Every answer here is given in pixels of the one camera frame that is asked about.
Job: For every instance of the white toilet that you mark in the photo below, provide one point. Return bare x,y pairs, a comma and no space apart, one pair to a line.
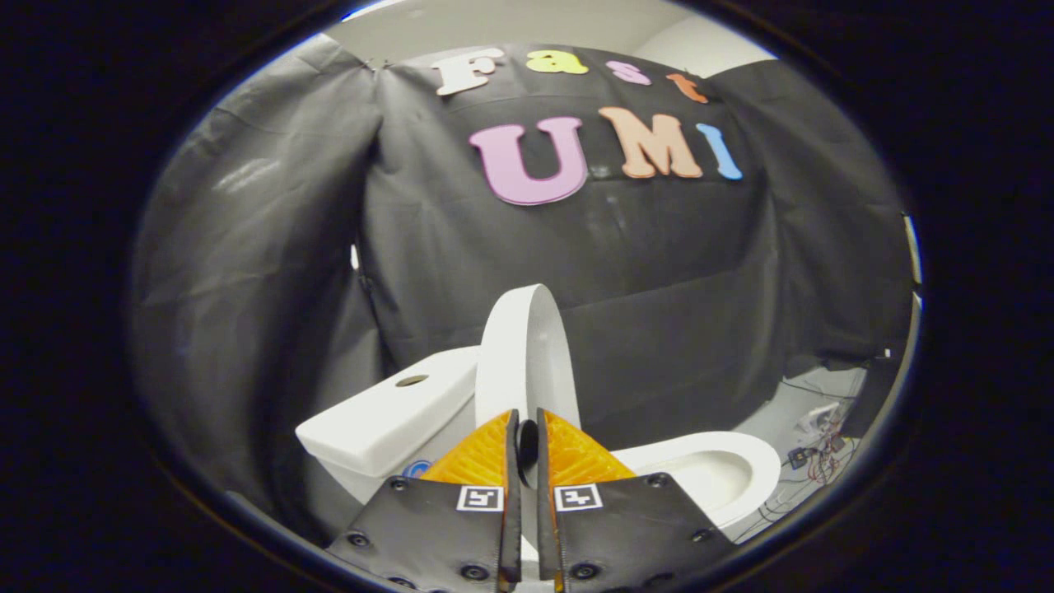
708,473

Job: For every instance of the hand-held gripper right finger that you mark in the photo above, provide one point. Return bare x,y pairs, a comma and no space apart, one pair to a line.
545,511

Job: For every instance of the black backdrop cloth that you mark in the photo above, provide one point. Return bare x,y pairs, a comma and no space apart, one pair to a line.
675,272

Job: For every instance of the white toilet tank lid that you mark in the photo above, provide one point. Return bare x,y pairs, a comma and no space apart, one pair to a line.
387,412

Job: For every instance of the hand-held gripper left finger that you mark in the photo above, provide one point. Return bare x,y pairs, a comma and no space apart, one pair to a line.
513,502

